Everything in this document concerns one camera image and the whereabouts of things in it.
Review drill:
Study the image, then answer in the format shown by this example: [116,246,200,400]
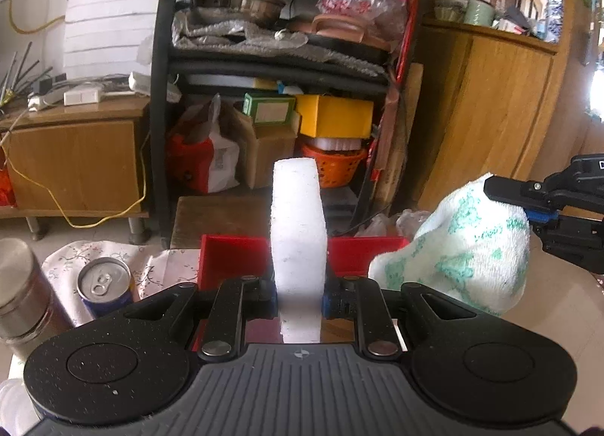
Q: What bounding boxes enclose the red white plastic bag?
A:
[167,94,241,194]

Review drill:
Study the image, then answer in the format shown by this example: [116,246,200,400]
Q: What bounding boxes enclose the green box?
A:
[243,92,297,126]

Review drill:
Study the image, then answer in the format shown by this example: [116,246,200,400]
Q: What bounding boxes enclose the bubble wrap sheet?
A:
[172,11,307,50]

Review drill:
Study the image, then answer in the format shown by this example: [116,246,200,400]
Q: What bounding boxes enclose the glass jar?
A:
[0,377,41,432]

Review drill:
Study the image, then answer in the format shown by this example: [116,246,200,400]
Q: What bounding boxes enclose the clear plastic bag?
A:
[359,210,432,239]

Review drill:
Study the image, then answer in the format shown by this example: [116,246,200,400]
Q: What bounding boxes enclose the orange plastic basket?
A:
[300,143,369,189]

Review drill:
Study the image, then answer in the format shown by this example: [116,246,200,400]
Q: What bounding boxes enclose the steel thermos flask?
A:
[0,238,76,356]

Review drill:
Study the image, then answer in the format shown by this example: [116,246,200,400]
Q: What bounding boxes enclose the blue drink can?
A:
[77,257,134,321]

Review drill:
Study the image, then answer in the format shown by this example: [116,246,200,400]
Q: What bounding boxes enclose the brown cardboard box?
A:
[233,108,303,189]

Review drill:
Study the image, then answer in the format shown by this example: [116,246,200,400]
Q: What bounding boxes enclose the white adapter box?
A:
[63,87,102,106]

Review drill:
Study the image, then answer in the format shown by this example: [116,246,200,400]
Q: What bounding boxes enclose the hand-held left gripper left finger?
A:
[125,276,279,362]

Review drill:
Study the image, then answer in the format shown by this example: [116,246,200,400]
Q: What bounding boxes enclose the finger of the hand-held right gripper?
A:
[484,174,550,206]
[528,210,604,271]

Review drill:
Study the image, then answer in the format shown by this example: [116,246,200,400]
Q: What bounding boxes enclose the black antenna router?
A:
[0,42,67,104]

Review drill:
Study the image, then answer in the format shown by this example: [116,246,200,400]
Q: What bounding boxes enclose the thin yellow cable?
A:
[0,127,147,229]

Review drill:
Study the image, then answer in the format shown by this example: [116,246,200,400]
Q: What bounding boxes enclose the wooden cabinet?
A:
[415,16,572,215]

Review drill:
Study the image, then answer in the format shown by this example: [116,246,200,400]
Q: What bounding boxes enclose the black shelf rack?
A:
[150,0,435,250]

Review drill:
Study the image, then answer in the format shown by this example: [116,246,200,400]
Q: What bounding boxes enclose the pink plastic bag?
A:
[316,0,407,33]

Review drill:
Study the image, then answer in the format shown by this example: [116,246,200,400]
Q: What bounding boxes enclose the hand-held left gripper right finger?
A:
[321,276,477,361]

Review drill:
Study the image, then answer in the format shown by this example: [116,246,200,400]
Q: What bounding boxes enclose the green ceramic mug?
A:
[464,0,496,26]

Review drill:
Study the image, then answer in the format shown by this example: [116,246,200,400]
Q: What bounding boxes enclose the yellow box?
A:
[295,94,374,139]

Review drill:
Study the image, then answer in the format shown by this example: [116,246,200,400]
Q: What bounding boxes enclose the small woven basket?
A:
[434,0,465,22]

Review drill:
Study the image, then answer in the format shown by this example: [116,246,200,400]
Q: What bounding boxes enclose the white sponge block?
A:
[270,159,328,345]

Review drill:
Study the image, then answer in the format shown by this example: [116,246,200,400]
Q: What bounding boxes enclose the red cardboard box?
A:
[191,234,410,352]

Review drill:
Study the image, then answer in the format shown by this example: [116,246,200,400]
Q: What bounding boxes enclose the clear water bottle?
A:
[545,0,564,43]

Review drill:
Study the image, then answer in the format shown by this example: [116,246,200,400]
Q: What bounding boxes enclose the steel pot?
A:
[191,0,288,26]

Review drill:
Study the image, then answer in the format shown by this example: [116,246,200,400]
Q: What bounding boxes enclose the white green towel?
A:
[368,173,532,316]

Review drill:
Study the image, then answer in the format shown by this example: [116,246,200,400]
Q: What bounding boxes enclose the leaning cardboard sheets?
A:
[377,63,425,203]

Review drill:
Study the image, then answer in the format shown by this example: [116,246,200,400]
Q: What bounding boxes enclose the wooden television stand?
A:
[0,96,152,220]

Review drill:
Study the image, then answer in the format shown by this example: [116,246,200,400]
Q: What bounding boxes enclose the white ribbed plastic item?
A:
[307,136,364,152]

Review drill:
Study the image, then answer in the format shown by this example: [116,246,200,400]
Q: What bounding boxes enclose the brown clay pot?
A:
[288,14,392,52]

